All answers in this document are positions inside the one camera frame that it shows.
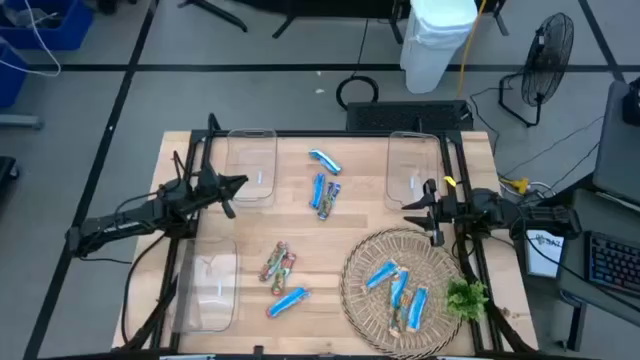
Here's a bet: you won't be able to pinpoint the grey metal bar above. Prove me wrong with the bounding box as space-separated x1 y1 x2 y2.
0 113 44 131

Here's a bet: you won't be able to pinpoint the black stand leg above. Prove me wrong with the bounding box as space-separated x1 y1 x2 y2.
177 0 249 34

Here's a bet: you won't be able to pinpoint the round wicker placemat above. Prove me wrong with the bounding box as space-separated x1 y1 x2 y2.
339 227 464 360

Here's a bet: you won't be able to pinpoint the white trash bin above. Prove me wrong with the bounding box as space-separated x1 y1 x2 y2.
398 0 480 95

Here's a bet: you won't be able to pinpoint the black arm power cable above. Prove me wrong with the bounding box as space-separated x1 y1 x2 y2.
120 232 169 346

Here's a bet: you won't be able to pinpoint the small green potted plant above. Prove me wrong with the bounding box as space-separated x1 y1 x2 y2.
444 277 490 322

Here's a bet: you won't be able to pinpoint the black mesh box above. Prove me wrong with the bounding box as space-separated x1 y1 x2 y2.
345 99 474 133

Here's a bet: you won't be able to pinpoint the clear plastic container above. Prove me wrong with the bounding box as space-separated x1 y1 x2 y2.
383 130 444 212
223 127 279 209
169 236 240 335

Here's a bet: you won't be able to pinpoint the red-ended green granola bar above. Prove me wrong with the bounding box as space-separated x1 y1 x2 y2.
270 252 297 297
258 241 289 283

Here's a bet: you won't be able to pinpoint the white labelled box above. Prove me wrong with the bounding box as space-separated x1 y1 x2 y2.
524 228 566 279

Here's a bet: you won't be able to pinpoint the blue snack packet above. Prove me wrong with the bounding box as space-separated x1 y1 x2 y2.
388 291 414 339

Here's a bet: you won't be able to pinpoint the yellow power plug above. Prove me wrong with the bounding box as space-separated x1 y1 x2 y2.
499 175 531 195

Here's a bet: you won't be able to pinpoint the large blue storage bin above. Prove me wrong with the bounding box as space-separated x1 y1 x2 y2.
0 0 95 51

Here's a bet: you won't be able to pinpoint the black desk object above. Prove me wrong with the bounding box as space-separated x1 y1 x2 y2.
622 77 640 126

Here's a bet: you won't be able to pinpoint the grey desk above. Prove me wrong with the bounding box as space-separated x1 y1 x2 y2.
557 187 640 329

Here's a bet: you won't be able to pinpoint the black floor object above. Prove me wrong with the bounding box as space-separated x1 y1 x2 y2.
0 155 21 184

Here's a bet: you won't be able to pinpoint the white cable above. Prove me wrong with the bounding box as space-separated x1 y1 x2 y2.
0 0 62 79

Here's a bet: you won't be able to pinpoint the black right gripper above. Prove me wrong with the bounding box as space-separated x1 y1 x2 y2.
401 178 460 248

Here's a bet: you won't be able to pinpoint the grey flat panel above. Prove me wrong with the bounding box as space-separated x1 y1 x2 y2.
592 78 640 206

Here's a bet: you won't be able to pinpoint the black backlit keyboard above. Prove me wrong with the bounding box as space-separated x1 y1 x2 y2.
584 230 640 299

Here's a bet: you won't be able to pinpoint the black metal table frame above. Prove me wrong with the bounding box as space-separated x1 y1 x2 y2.
114 112 539 360

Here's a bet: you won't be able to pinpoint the blue granola bar red ends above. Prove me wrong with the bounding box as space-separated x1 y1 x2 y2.
265 286 312 320

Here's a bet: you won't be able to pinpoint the coiled black cable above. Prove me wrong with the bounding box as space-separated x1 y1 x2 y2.
334 17 380 111

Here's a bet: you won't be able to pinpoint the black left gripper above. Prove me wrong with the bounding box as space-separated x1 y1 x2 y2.
196 166 250 220

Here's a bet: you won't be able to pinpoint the yellow cable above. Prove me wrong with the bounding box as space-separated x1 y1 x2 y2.
455 0 489 100

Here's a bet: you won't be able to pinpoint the black floor fan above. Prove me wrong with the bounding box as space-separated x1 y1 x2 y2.
497 11 575 128

